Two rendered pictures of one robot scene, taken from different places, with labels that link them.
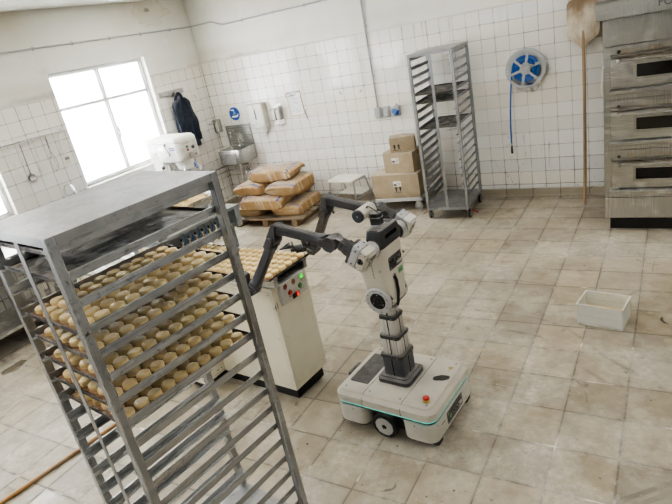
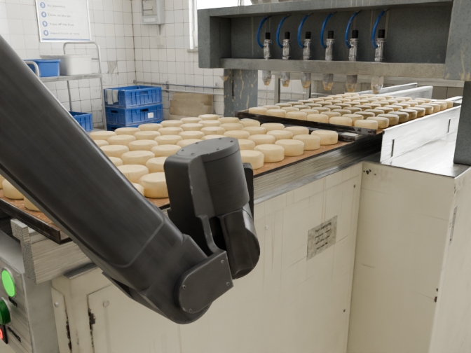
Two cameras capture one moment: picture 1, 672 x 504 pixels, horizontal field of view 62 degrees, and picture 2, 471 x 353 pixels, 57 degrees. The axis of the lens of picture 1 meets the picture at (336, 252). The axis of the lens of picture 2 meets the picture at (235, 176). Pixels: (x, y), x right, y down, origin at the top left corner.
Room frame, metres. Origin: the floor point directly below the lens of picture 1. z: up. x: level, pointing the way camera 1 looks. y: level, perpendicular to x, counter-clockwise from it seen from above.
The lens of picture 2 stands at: (3.54, -0.20, 1.08)
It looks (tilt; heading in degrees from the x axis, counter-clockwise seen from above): 17 degrees down; 93
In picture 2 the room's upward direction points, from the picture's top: straight up
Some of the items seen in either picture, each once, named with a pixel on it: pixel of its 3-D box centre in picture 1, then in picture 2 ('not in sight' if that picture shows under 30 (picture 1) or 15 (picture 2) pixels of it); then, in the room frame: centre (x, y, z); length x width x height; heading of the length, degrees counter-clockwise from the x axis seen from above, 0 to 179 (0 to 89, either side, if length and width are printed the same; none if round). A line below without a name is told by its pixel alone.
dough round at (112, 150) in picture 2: not in sight; (113, 153); (3.31, 0.48, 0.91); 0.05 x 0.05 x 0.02
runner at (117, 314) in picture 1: (162, 287); not in sight; (1.78, 0.61, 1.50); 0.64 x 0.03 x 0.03; 138
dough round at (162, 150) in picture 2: not in sight; (166, 153); (3.40, 0.49, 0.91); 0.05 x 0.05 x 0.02
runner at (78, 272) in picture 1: (146, 239); not in sight; (1.78, 0.61, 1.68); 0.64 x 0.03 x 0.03; 138
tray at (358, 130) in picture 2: not in sight; (356, 109); (3.83, 1.07, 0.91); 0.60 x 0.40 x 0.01; 50
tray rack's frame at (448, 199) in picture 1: (447, 131); not in sight; (6.14, -1.48, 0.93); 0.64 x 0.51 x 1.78; 149
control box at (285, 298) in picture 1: (292, 287); (2, 285); (3.20, 0.31, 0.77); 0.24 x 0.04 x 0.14; 140
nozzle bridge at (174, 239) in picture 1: (192, 243); (338, 74); (3.76, 0.98, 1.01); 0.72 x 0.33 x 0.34; 140
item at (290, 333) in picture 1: (262, 322); (202, 352); (3.43, 0.59, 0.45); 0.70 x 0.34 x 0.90; 50
